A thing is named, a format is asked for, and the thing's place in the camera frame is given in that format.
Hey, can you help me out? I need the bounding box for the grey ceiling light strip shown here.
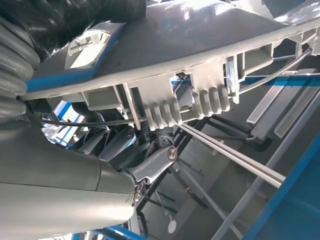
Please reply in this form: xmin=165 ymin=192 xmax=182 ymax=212
xmin=246 ymin=68 xmax=318 ymax=126
xmin=273 ymin=86 xmax=320 ymax=139

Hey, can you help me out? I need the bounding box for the silver metal rail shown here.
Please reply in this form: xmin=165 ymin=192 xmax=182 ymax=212
xmin=177 ymin=123 xmax=287 ymax=189

